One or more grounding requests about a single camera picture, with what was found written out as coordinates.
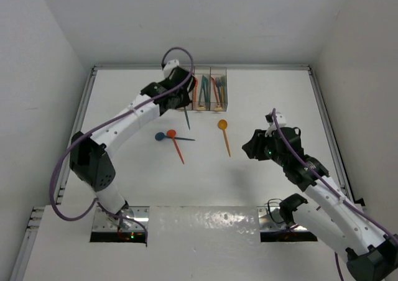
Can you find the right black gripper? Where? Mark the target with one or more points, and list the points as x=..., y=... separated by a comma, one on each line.
x=253, y=148

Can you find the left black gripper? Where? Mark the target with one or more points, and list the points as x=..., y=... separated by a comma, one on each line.
x=183, y=101

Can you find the red-orange knife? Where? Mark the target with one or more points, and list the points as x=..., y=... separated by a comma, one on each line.
x=194, y=96

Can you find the teal spoon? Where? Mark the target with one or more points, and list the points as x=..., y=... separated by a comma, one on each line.
x=187, y=118

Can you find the red-orange fork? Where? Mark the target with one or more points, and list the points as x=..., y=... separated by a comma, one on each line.
x=215, y=89

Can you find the blue fork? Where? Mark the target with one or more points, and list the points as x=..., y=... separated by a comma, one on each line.
x=218, y=87

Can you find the yellow-orange spoon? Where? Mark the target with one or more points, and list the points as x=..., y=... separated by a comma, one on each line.
x=222, y=124

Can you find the teal fork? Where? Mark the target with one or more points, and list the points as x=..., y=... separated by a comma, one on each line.
x=223, y=83

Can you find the red-orange spoon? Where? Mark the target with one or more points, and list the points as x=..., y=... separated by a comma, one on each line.
x=172, y=134

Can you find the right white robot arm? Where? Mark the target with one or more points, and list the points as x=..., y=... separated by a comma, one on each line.
x=369, y=252

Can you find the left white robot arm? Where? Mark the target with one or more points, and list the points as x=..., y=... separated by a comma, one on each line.
x=91, y=158

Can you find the middle clear container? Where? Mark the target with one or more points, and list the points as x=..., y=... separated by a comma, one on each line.
x=199, y=72

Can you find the clear container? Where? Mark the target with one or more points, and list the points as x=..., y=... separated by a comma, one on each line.
x=218, y=72
x=178, y=110
x=199, y=72

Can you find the left clear container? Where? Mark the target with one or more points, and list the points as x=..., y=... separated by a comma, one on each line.
x=178, y=110

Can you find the right clear container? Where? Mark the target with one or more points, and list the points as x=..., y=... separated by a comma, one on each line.
x=218, y=72

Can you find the dark blue spoon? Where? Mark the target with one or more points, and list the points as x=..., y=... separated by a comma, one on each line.
x=160, y=136

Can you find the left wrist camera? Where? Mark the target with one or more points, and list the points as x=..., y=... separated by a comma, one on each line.
x=169, y=66

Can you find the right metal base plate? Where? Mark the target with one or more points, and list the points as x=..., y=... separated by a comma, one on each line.
x=271, y=221

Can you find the metal base plate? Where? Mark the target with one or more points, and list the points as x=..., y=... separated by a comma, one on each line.
x=271, y=221
x=100, y=221

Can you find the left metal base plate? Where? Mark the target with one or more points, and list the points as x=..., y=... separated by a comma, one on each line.
x=100, y=221

